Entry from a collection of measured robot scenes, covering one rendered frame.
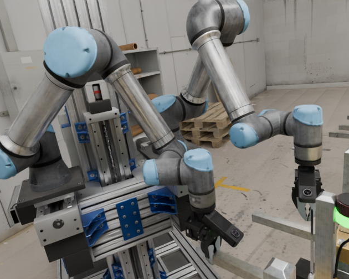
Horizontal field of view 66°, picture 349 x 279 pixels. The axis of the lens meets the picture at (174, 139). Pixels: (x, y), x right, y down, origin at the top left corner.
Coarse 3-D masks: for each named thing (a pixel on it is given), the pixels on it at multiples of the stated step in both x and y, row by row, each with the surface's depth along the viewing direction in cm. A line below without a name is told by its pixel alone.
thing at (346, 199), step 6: (342, 198) 54; (348, 198) 54; (348, 204) 52; (336, 222) 55; (336, 228) 56; (348, 240) 56; (342, 246) 58; (336, 258) 60; (336, 264) 60; (336, 270) 61; (336, 276) 61
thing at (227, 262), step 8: (216, 256) 79; (224, 256) 78; (232, 256) 78; (216, 264) 79; (224, 264) 77; (232, 264) 75; (240, 264) 75; (248, 264) 74; (232, 272) 76; (240, 272) 73; (248, 272) 72; (256, 272) 71
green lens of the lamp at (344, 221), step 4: (336, 212) 55; (336, 216) 55; (340, 216) 54; (344, 216) 53; (336, 220) 55; (340, 220) 54; (344, 220) 53; (348, 220) 52; (340, 224) 54; (344, 224) 53; (348, 224) 53; (348, 228) 53
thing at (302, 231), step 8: (256, 216) 95; (264, 216) 94; (272, 216) 94; (264, 224) 94; (272, 224) 92; (280, 224) 90; (288, 224) 88; (296, 224) 88; (288, 232) 89; (296, 232) 87; (304, 232) 85
